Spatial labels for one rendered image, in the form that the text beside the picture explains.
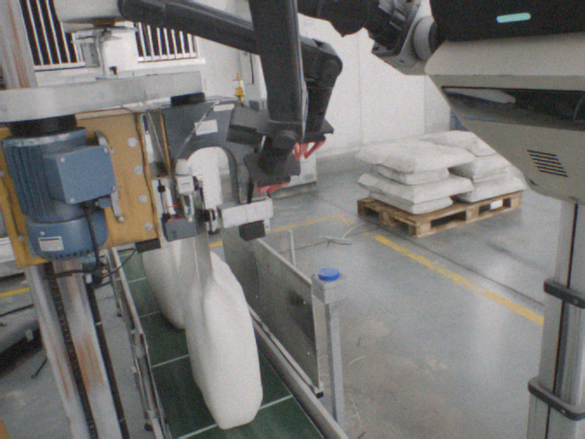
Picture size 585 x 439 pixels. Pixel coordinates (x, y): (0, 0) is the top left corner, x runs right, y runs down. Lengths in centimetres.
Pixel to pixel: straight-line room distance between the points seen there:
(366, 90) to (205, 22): 534
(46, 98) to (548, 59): 82
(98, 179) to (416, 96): 595
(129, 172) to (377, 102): 530
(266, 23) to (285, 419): 124
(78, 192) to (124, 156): 29
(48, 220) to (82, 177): 14
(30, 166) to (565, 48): 91
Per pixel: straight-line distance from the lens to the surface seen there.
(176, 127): 123
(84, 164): 96
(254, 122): 86
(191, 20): 97
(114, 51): 344
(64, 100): 100
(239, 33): 98
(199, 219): 130
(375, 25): 103
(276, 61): 69
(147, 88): 114
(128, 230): 126
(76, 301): 137
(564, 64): 78
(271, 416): 163
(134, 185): 124
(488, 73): 84
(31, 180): 104
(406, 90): 659
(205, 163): 412
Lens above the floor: 143
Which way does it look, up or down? 18 degrees down
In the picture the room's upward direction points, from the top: 5 degrees counter-clockwise
